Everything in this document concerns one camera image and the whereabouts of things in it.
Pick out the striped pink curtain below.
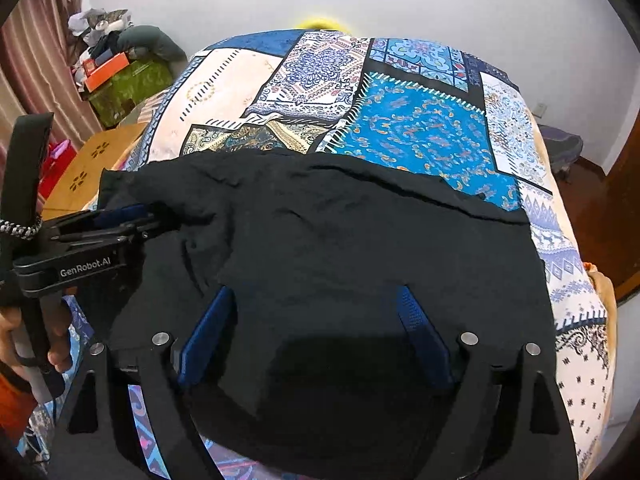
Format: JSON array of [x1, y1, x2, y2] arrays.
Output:
[[0, 0, 102, 137]]

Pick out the grey backpack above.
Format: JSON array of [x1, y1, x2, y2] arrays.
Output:
[[539, 124, 585, 182]]

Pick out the blue patchwork bedspread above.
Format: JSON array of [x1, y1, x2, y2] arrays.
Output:
[[20, 27, 616, 480]]

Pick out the person's left hand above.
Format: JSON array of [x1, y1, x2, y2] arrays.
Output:
[[0, 294, 77, 377]]

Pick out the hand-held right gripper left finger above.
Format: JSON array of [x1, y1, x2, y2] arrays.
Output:
[[47, 285, 237, 480]]

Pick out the grey green pillow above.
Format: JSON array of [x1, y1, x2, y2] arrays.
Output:
[[117, 24, 189, 64]]

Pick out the orange box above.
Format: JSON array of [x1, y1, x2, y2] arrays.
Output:
[[82, 52, 132, 93]]

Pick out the wooden lap table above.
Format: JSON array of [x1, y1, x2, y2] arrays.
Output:
[[42, 122, 149, 222]]

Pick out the green cloth covered cabinet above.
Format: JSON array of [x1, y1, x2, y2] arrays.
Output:
[[87, 57, 172, 129]]

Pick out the black zip hoodie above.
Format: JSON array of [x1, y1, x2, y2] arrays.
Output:
[[97, 147, 559, 476]]

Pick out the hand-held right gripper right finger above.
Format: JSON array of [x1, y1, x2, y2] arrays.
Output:
[[393, 284, 585, 480]]

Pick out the yellow foam tube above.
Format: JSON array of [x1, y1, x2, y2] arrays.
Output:
[[294, 15, 352, 37]]

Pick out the wooden door frame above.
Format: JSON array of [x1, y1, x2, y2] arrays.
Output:
[[601, 35, 640, 307]]

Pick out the red plush toy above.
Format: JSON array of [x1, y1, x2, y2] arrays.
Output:
[[37, 139, 77, 199]]

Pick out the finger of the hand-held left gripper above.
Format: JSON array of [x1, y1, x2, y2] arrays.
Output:
[[47, 203, 153, 229], [54, 215, 164, 249]]

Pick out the black white braided cord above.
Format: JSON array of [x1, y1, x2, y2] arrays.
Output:
[[0, 216, 42, 240]]

